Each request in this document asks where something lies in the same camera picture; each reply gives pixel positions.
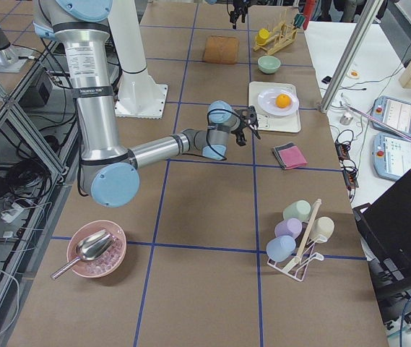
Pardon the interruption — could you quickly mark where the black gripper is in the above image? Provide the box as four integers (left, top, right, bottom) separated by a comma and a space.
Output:
229, 0, 254, 29
232, 106, 259, 147

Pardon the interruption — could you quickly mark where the white round plate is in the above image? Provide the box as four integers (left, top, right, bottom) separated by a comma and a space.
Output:
257, 88, 299, 117

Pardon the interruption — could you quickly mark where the orange fruit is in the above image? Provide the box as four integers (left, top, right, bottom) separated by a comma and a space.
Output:
275, 93, 292, 108

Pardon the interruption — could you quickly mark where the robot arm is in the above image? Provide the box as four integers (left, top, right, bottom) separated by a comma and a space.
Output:
33, 1, 258, 207

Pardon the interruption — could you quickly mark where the cream bear tray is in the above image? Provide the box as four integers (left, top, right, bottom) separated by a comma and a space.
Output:
248, 81, 301, 133

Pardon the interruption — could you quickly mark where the wooden cutting board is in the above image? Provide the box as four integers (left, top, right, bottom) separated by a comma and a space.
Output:
202, 35, 239, 64

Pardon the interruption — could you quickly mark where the yellow cup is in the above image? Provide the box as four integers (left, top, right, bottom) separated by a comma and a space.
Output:
255, 28, 270, 46

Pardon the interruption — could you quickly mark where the wooden dish rack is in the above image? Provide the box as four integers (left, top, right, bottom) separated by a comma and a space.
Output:
252, 14, 300, 56

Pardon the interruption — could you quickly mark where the green bowl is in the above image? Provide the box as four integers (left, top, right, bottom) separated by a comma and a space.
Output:
257, 56, 282, 74

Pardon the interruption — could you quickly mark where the pink cloth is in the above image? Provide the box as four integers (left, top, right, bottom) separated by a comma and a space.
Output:
280, 146, 307, 169

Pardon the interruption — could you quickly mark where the green cup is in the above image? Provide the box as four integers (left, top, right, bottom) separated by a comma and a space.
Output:
282, 200, 311, 222

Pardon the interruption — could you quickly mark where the purple cup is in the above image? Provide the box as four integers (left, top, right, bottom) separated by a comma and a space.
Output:
274, 218, 303, 239

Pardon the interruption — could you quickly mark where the blue cup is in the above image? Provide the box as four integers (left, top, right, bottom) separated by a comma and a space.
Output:
266, 235, 296, 262

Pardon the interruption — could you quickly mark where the beige cup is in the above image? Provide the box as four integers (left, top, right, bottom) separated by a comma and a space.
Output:
310, 217, 334, 242

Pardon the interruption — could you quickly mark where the lower teach pendant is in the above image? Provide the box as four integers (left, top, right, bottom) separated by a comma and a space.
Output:
373, 132, 411, 181

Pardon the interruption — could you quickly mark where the teach pendant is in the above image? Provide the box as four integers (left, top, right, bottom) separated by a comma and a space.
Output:
373, 132, 411, 181
371, 95, 411, 135

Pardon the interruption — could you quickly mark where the upper teach pendant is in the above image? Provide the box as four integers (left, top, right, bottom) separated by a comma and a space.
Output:
371, 95, 411, 135

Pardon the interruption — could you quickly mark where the metal scoop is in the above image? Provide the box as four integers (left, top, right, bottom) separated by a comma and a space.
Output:
50, 229, 114, 280

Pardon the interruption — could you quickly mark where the pink bowl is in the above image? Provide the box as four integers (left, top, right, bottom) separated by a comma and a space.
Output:
66, 220, 126, 278

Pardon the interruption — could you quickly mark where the black laptop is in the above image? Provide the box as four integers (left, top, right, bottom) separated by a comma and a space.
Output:
353, 169, 411, 280

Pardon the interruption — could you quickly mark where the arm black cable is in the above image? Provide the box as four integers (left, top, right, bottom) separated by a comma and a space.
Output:
201, 106, 262, 161

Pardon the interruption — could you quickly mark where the wooden rack handle rod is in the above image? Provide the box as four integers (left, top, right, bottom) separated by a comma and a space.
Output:
293, 199, 322, 265

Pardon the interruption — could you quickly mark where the aluminium frame post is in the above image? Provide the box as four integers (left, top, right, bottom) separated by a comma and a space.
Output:
319, 0, 384, 113

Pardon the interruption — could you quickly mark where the white wire cup rack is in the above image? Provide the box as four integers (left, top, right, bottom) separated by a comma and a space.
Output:
267, 240, 325, 282

